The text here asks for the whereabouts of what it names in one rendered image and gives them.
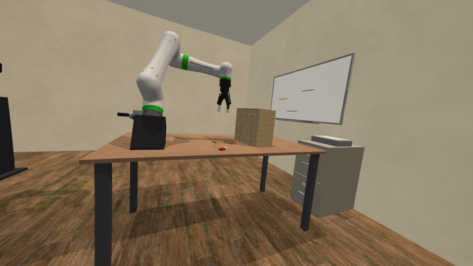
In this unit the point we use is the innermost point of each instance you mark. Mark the light wooden chest of drawers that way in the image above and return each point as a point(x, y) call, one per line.
point(265, 127)

